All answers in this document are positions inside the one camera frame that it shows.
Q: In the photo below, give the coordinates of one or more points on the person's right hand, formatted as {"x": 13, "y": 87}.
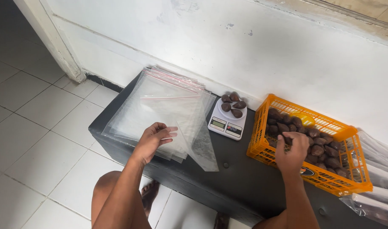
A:
{"x": 291, "y": 154}

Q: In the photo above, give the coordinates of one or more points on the clear zip plastic bag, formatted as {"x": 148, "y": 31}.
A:
{"x": 198, "y": 144}

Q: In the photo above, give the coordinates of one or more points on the person's left leg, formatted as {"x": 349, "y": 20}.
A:
{"x": 100, "y": 194}

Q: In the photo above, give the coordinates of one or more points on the stack of clear zip bags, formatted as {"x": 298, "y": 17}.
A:
{"x": 124, "y": 124}

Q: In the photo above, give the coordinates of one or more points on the brown snake fruit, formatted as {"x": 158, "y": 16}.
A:
{"x": 226, "y": 98}
{"x": 240, "y": 104}
{"x": 226, "y": 107}
{"x": 236, "y": 113}
{"x": 234, "y": 96}

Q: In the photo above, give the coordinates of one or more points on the white digital kitchen scale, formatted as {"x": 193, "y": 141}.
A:
{"x": 225, "y": 125}

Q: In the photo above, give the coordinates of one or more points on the person's left hand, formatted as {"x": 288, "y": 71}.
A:
{"x": 147, "y": 143}

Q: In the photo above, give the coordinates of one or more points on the black padded bench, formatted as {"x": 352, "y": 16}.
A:
{"x": 238, "y": 165}

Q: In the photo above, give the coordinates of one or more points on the person's left foot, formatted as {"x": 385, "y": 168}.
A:
{"x": 150, "y": 195}

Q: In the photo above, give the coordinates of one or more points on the heap of clear plastic packages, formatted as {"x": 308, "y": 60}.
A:
{"x": 376, "y": 178}

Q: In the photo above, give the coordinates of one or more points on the pile of brown snake fruits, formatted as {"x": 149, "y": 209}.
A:
{"x": 321, "y": 149}

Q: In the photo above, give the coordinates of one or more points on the orange plastic crate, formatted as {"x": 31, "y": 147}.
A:
{"x": 327, "y": 183}

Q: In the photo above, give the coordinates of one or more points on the person's right foot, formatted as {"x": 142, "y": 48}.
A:
{"x": 221, "y": 221}

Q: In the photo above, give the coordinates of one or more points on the person's foot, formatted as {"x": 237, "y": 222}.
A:
{"x": 221, "y": 221}
{"x": 150, "y": 195}

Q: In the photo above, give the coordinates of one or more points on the yellow plastic piece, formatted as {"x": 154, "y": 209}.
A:
{"x": 305, "y": 120}

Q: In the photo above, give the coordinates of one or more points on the white door frame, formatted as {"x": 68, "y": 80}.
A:
{"x": 51, "y": 38}

